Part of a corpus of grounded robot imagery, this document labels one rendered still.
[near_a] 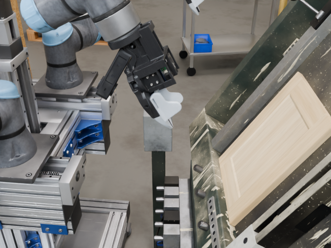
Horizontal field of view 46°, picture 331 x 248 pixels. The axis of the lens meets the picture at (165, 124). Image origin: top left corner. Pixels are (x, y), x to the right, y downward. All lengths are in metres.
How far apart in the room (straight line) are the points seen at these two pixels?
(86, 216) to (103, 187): 0.51
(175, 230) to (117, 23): 0.81
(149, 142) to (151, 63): 0.96
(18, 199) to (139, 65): 0.70
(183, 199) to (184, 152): 1.50
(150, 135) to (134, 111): 1.83
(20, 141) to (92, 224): 1.04
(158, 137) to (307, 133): 0.73
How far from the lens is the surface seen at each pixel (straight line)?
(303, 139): 1.07
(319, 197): 0.88
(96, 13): 0.68
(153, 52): 0.70
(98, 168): 2.81
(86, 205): 2.20
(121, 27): 0.67
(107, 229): 2.06
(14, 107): 1.13
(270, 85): 1.33
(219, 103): 1.61
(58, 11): 0.71
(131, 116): 3.37
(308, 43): 1.30
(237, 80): 1.57
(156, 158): 1.72
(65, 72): 1.56
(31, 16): 0.75
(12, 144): 1.17
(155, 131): 1.60
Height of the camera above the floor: 1.73
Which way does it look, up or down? 32 degrees down
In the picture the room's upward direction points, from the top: straight up
